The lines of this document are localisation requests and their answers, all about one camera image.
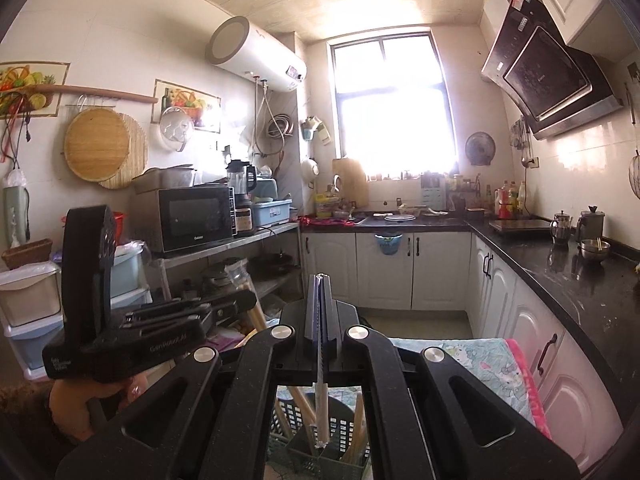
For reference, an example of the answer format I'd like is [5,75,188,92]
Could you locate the black range hood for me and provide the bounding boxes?
[480,0,625,141]

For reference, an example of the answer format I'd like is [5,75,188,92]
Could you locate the condiment bottles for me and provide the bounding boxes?
[494,180,529,219]

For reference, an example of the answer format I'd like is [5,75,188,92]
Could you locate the steel trays on microwave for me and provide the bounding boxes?
[132,163,197,194]

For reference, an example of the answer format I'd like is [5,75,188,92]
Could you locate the wooden rolling pin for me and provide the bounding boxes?
[29,83,159,105]

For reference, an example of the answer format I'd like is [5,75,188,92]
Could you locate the blue plastic dish tray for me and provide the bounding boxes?
[252,199,294,227]

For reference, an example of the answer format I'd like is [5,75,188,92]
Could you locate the white plastic drawer unit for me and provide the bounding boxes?
[0,260,67,382]

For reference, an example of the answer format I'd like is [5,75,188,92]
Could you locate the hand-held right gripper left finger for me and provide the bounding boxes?
[55,275,318,480]

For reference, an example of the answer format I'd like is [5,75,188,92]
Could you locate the person's left forearm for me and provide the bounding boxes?
[0,382,86,463]

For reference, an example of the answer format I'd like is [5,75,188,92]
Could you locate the wooden cutting board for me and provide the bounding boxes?
[332,157,370,207]

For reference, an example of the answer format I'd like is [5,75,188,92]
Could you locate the red plastic basin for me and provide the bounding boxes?
[61,211,126,246]

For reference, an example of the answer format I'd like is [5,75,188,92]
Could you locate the steel pots under shelf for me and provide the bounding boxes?
[200,257,251,292]

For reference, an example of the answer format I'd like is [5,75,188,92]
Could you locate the black blender jug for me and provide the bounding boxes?
[226,160,259,207]

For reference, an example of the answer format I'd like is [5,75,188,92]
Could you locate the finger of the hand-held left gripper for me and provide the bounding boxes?
[125,292,258,329]

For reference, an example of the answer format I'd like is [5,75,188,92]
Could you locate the green plastic utensil basket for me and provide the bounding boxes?
[264,385,372,480]

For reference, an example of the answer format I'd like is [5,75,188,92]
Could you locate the group of bare wooden chopsticks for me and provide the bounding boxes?
[275,386,370,466]

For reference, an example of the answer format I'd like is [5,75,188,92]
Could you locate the steel bowl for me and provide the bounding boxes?
[579,239,612,264]

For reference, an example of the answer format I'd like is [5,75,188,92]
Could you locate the white water heater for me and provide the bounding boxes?
[206,16,308,94]

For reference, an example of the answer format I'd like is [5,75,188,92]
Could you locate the large steel kettle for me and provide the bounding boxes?
[575,205,606,244]

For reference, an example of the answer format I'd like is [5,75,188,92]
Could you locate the thin chopstick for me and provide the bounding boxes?
[311,272,332,453]

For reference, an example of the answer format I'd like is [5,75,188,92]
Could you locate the wicker basket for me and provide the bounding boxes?
[1,238,54,271]

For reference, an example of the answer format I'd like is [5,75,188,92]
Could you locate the kitchen window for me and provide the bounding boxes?
[327,30,462,182]

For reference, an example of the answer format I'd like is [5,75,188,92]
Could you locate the pink blanket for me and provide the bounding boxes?
[504,338,552,442]

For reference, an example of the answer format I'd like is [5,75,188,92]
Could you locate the round bamboo mat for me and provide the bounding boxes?
[97,112,150,190]

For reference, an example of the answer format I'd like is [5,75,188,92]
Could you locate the blue hanging bag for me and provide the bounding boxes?
[374,231,405,257]

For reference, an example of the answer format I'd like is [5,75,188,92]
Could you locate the blue seasoning box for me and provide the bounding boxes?
[420,172,449,210]

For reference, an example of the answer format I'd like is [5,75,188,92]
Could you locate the cartoon cat printed blanket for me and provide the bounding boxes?
[387,337,532,423]

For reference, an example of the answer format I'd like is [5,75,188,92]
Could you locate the black kitchen countertop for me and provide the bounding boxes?
[300,212,640,377]

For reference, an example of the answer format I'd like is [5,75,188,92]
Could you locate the round wooden board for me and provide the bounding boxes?
[64,109,132,182]

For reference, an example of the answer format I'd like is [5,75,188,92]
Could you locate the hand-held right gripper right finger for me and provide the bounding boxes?
[321,275,582,480]

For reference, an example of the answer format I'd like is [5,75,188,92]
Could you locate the metal kitchen shelf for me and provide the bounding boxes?
[149,222,304,313]

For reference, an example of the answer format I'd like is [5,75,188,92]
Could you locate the glass pot lid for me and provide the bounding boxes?
[160,106,195,152]

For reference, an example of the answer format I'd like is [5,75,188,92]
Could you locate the wall exhaust fan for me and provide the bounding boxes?
[465,131,497,166]

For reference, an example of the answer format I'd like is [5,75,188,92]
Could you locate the white lower kitchen cabinets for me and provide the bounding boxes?
[300,227,626,462]

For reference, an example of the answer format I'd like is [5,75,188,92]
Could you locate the induction cooker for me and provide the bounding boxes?
[487,218,554,235]

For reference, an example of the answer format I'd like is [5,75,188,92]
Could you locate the person's left hand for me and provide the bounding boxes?
[48,378,146,439]

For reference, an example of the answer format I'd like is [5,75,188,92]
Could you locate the dark frying pan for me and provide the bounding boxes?
[247,252,296,277]

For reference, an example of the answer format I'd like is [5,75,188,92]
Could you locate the fruit wall poster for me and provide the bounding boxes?
[152,79,224,134]
[0,62,71,119]

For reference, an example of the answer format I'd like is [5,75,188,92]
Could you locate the black microwave oven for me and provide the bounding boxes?
[131,185,236,255]

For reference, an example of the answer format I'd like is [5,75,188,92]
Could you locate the small steel kettle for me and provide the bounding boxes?
[550,211,574,246]

